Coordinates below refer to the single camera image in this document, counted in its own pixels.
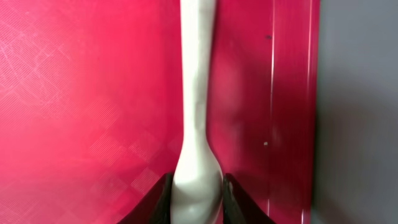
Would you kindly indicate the grey plastic dishwasher rack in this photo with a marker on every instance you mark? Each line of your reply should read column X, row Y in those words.
column 355, row 177

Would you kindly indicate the red plastic serving tray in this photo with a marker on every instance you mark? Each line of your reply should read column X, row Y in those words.
column 91, row 105

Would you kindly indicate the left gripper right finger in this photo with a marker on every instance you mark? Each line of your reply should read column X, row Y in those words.
column 238, row 206

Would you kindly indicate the white plastic spoon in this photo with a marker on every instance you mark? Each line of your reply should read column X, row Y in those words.
column 197, row 183

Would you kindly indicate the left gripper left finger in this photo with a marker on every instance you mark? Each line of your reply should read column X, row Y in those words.
column 154, row 208

